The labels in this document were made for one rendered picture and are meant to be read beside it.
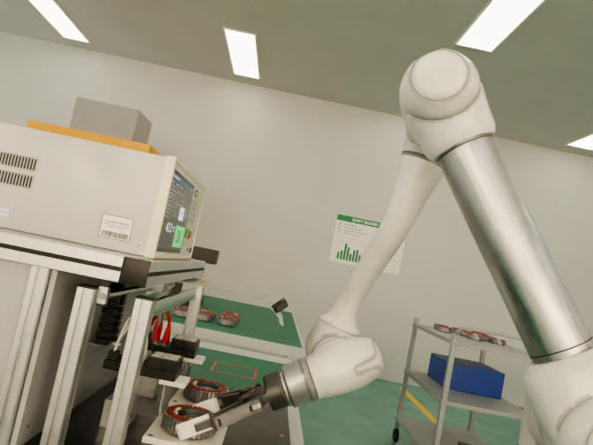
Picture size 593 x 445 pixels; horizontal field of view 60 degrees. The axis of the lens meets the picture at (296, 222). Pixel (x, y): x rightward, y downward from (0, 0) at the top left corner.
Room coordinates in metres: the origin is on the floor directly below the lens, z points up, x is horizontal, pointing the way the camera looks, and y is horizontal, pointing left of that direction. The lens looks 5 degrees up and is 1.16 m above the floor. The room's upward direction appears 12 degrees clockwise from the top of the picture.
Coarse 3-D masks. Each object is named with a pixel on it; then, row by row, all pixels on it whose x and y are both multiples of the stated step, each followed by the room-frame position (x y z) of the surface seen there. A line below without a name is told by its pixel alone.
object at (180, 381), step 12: (108, 360) 1.05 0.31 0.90; (120, 360) 1.07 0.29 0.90; (156, 360) 1.05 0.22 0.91; (168, 360) 1.05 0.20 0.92; (180, 360) 1.08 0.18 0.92; (144, 372) 1.05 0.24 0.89; (156, 372) 1.05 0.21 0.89; (168, 372) 1.05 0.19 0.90; (180, 372) 1.11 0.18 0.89; (168, 384) 1.06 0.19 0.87; (180, 384) 1.06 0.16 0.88
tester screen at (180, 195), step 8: (176, 176) 1.05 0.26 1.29; (176, 184) 1.06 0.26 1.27; (184, 184) 1.14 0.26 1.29; (176, 192) 1.08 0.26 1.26; (184, 192) 1.16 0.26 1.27; (192, 192) 1.26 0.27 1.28; (168, 200) 1.02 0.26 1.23; (176, 200) 1.10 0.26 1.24; (184, 200) 1.18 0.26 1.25; (168, 208) 1.03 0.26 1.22; (176, 208) 1.12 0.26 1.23; (184, 208) 1.20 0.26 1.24; (168, 216) 1.05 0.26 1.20; (176, 216) 1.13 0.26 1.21; (176, 224) 1.15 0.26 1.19; (184, 224) 1.25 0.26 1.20; (168, 248) 1.12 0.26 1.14; (176, 248) 1.21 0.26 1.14
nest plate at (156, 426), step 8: (160, 416) 1.14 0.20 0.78; (152, 424) 1.08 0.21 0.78; (160, 424) 1.09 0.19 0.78; (152, 432) 1.04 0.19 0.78; (160, 432) 1.05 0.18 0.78; (216, 432) 1.11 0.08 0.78; (224, 432) 1.12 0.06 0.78; (144, 440) 1.01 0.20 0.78; (152, 440) 1.01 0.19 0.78; (160, 440) 1.01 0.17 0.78; (168, 440) 1.02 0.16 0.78; (176, 440) 1.03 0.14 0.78; (184, 440) 1.03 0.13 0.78; (192, 440) 1.04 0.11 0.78; (200, 440) 1.05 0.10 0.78; (208, 440) 1.06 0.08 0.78; (216, 440) 1.07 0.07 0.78
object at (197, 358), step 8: (176, 336) 1.32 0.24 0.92; (184, 336) 1.35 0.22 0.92; (152, 344) 1.29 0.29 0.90; (176, 344) 1.30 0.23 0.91; (184, 344) 1.30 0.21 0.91; (192, 344) 1.30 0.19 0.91; (152, 352) 1.30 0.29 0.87; (168, 352) 1.29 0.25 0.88; (176, 352) 1.29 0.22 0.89; (184, 352) 1.29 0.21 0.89; (192, 352) 1.29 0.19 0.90; (184, 360) 1.30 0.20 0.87; (192, 360) 1.30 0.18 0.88; (200, 360) 1.30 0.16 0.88
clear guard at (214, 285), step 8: (184, 280) 1.31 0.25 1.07; (192, 280) 1.37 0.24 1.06; (200, 280) 1.43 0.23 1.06; (208, 280) 1.50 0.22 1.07; (208, 288) 1.27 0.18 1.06; (216, 288) 1.27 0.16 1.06; (224, 288) 1.31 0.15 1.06; (232, 288) 1.37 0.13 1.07; (240, 288) 1.44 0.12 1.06; (248, 288) 1.51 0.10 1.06; (248, 296) 1.27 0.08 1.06; (256, 296) 1.27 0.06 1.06; (264, 296) 1.32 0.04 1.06; (272, 304) 1.37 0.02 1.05; (280, 312) 1.50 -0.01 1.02; (280, 320) 1.27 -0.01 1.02
